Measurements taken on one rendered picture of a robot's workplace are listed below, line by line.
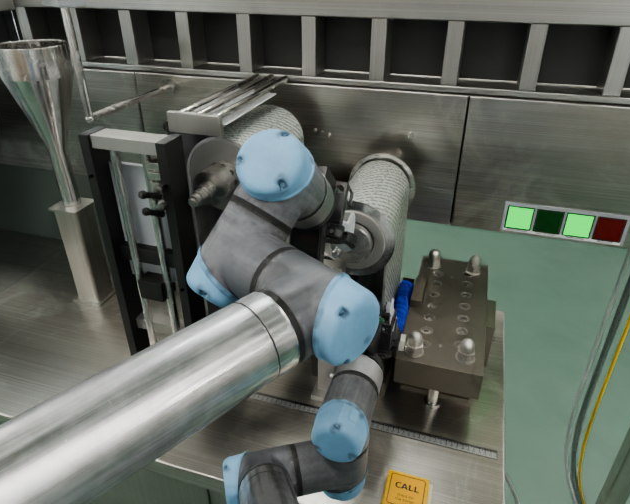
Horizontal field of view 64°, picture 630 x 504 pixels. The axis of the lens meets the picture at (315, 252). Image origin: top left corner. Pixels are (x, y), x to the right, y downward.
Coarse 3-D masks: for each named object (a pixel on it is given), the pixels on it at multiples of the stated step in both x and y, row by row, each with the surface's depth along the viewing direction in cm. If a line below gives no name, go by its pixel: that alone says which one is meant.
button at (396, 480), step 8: (392, 472) 87; (400, 472) 87; (392, 480) 86; (400, 480) 86; (408, 480) 86; (416, 480) 86; (424, 480) 86; (392, 488) 84; (400, 488) 84; (408, 488) 84; (416, 488) 84; (424, 488) 84; (384, 496) 83; (392, 496) 83; (400, 496) 83; (408, 496) 83; (416, 496) 83; (424, 496) 83
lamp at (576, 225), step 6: (570, 216) 109; (576, 216) 108; (582, 216) 108; (588, 216) 108; (570, 222) 110; (576, 222) 109; (582, 222) 109; (588, 222) 108; (570, 228) 110; (576, 228) 110; (582, 228) 109; (588, 228) 109; (564, 234) 111; (570, 234) 111; (576, 234) 110; (582, 234) 110; (588, 234) 110
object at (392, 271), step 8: (400, 232) 105; (400, 240) 107; (400, 248) 109; (392, 256) 98; (400, 256) 112; (392, 264) 100; (400, 264) 115; (384, 272) 93; (392, 272) 102; (400, 272) 118; (384, 280) 94; (392, 280) 104; (384, 288) 95; (392, 288) 106; (384, 296) 95; (392, 296) 109; (384, 304) 97
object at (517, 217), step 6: (510, 210) 112; (516, 210) 112; (522, 210) 111; (528, 210) 111; (510, 216) 113; (516, 216) 112; (522, 216) 112; (528, 216) 112; (510, 222) 114; (516, 222) 113; (522, 222) 113; (528, 222) 112; (522, 228) 113; (528, 228) 113
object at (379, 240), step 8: (344, 216) 88; (360, 216) 87; (368, 216) 87; (368, 224) 88; (376, 224) 87; (376, 232) 88; (376, 240) 89; (384, 240) 88; (328, 248) 92; (376, 248) 89; (384, 248) 89; (376, 256) 90; (352, 264) 92; (360, 264) 92; (368, 264) 91
